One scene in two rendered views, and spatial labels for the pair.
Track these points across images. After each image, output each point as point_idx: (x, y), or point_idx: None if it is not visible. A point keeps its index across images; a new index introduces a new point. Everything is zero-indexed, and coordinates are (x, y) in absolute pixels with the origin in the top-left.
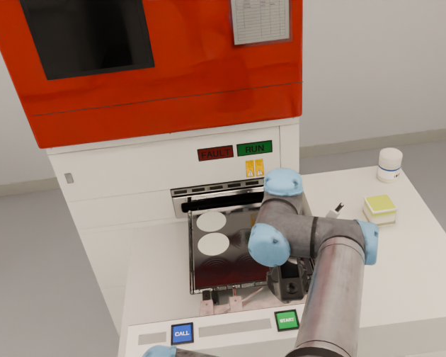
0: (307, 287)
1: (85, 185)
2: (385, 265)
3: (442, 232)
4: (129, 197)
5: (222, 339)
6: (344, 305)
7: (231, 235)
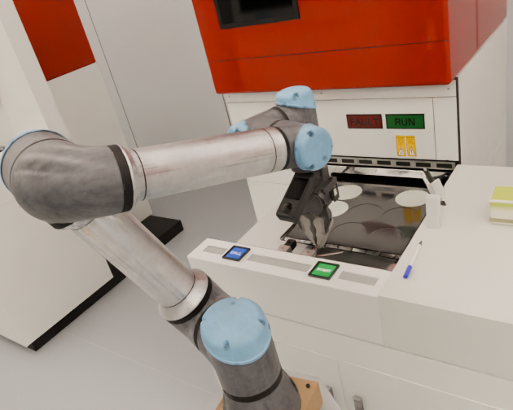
0: None
1: None
2: (469, 258)
3: None
4: None
5: (260, 267)
6: (186, 146)
7: (352, 206)
